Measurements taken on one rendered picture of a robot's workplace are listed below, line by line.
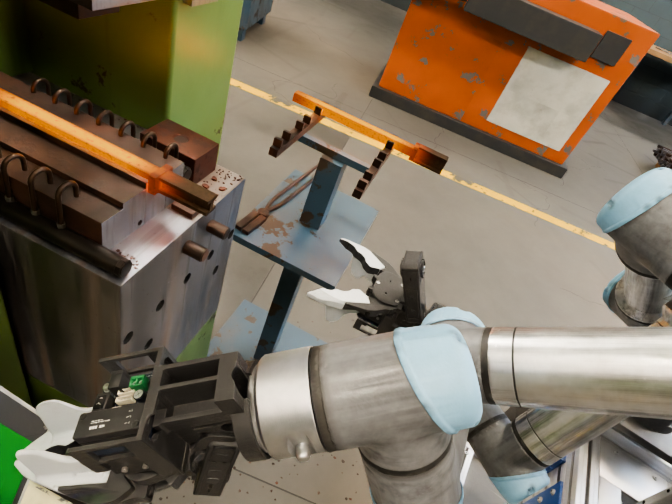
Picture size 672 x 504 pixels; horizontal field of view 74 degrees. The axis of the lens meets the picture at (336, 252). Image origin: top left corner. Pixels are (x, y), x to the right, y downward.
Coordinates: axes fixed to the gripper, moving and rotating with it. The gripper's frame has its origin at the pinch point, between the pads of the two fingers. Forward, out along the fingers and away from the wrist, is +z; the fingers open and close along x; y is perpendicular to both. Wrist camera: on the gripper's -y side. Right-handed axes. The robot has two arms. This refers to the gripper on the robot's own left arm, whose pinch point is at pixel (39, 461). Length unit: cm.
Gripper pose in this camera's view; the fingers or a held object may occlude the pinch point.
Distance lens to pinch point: 47.1
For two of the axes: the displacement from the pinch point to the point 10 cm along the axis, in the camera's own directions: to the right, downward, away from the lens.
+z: -9.7, 2.0, 0.9
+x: 0.8, 6.8, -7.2
